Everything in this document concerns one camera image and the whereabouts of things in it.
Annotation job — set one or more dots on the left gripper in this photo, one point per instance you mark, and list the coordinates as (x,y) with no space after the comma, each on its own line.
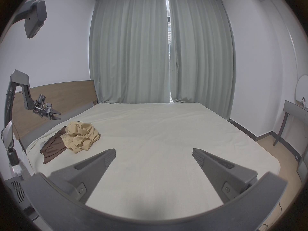
(44,111)

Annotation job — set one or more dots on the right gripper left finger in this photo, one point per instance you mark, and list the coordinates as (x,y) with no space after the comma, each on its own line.
(79,177)

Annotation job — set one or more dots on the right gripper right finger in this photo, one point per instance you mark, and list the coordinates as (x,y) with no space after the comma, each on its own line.
(226,177)

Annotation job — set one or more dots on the tan shorts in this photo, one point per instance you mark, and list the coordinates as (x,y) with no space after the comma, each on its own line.
(79,138)

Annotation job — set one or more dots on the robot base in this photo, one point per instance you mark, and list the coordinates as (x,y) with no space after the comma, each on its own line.
(18,191)

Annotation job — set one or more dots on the bed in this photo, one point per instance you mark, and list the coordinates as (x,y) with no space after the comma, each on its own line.
(156,133)

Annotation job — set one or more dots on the brown shorts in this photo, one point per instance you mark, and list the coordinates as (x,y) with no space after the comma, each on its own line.
(54,147)

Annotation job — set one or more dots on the grey small table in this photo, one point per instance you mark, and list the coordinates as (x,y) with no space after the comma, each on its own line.
(294,111)

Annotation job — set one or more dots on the pale green curtain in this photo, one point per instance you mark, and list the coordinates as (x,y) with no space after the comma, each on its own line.
(202,52)
(130,44)

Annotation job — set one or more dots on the round mirror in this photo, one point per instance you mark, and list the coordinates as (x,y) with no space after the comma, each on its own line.
(302,88)

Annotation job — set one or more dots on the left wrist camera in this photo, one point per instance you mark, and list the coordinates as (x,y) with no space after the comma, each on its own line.
(41,98)

